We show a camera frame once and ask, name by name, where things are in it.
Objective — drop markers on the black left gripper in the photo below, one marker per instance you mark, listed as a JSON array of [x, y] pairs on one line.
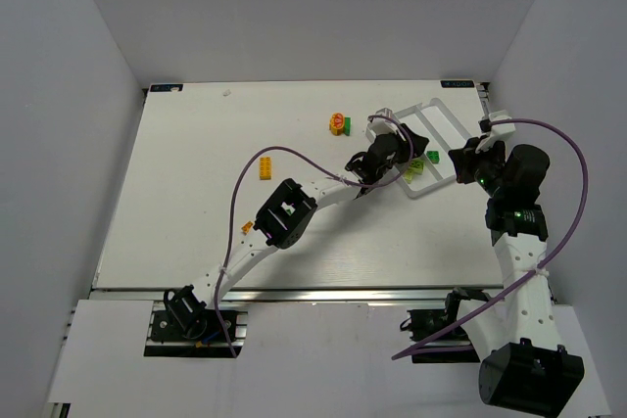
[[409, 141]]

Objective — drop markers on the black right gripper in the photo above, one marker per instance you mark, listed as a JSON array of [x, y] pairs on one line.
[[463, 160]]

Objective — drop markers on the lime green 2x3 brick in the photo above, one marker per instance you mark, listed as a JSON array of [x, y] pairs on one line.
[[417, 166]]

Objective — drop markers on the dark green brick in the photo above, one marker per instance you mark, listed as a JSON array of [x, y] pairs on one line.
[[347, 126]]

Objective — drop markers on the yellow round printed brick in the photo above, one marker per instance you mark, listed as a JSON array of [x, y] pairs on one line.
[[337, 124]]

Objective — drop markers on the lime green 2x2 brick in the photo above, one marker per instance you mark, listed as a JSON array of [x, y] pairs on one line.
[[408, 176]]

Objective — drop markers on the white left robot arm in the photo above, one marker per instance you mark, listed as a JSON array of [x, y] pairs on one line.
[[283, 218]]

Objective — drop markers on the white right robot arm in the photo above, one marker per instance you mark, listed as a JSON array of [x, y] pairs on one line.
[[525, 365]]

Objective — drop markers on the white three-compartment tray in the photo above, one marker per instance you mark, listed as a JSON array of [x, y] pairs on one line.
[[436, 121]]

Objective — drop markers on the right blue table label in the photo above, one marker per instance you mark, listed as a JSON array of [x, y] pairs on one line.
[[457, 83]]

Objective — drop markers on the blue table label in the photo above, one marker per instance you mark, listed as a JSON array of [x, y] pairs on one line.
[[165, 88], [457, 83]]

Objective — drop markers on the yellow 2x4 brick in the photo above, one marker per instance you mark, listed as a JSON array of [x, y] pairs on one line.
[[265, 168]]

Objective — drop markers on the yellow upside-down brick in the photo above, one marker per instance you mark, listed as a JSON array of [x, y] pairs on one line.
[[247, 227]]

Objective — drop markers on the left blue table label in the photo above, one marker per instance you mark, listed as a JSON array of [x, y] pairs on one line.
[[165, 88]]

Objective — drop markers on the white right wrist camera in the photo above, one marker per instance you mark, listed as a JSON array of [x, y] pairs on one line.
[[496, 126]]

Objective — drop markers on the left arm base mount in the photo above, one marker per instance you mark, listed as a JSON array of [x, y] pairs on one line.
[[181, 326]]

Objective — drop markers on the aluminium table rail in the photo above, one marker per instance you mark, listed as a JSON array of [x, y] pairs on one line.
[[399, 296]]

